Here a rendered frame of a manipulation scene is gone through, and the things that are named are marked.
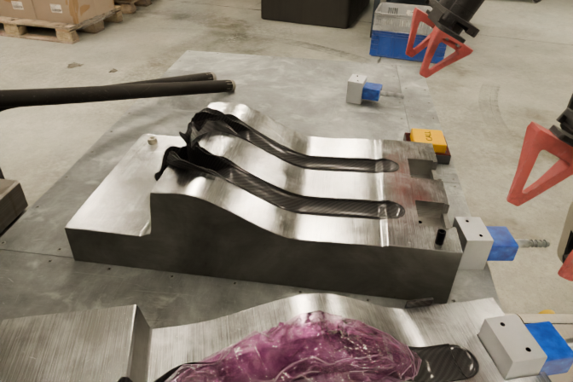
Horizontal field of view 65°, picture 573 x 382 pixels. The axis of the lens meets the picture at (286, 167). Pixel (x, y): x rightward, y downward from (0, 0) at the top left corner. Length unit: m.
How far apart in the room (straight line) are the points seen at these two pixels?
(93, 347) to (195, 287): 0.21
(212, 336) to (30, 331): 0.16
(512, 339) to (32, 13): 4.48
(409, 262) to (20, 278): 0.50
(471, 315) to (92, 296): 0.45
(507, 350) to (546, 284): 1.49
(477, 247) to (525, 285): 1.28
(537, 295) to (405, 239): 1.38
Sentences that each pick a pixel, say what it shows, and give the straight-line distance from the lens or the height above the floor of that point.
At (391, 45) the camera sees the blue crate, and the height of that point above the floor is 0.11.
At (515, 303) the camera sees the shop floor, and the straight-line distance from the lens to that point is 1.86.
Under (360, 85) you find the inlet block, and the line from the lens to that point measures 1.08.
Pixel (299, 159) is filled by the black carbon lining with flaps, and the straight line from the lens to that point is 0.70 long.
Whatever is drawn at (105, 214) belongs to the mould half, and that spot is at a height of 0.86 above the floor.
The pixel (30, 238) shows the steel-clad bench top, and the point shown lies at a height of 0.80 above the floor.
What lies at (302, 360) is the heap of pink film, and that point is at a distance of 0.41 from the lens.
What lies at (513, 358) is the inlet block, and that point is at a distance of 0.50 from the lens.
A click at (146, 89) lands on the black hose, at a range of 0.98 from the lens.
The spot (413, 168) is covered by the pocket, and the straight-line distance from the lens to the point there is 0.73.
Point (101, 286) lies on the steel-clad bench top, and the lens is 0.65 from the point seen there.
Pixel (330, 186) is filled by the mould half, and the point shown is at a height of 0.88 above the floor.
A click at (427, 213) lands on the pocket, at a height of 0.87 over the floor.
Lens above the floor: 1.25
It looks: 33 degrees down
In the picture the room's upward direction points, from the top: 2 degrees clockwise
